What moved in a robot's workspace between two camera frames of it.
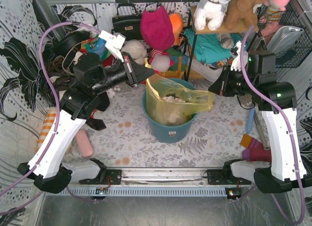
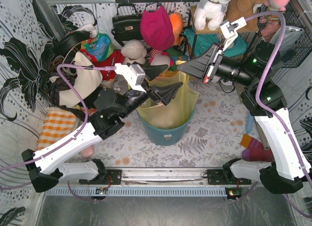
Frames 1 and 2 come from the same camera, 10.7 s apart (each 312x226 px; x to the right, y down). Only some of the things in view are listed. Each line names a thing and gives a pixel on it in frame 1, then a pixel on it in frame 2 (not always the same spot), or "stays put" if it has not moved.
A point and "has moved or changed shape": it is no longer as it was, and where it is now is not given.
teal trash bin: x=185 y=83 → x=166 y=137
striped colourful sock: x=255 y=151 stays put
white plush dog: x=212 y=7 stays put
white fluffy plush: x=137 y=48 stays put
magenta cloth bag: x=157 y=28 stays put
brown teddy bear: x=240 y=15 stays put
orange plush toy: x=177 y=22 stays put
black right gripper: x=226 y=83 → x=213 y=65
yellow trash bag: x=168 y=103 has moved or changed shape
